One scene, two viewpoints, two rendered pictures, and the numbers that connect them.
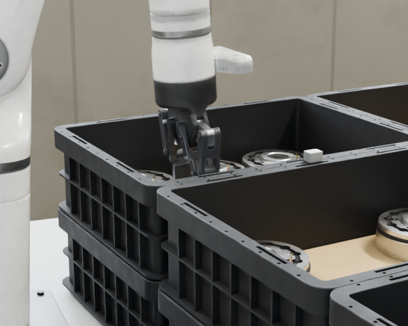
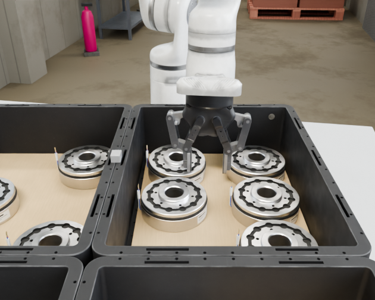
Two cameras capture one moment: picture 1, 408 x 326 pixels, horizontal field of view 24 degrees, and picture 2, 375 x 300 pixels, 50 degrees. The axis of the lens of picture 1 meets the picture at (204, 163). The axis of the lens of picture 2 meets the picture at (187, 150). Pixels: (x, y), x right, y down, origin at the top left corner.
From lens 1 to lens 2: 1.46 m
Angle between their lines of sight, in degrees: 106
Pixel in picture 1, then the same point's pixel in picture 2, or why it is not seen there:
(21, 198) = (153, 79)
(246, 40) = not seen: outside the picture
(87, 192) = (231, 132)
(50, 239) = (371, 218)
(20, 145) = (153, 55)
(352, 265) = (71, 214)
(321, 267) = (83, 201)
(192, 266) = (93, 133)
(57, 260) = not seen: hidden behind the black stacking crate
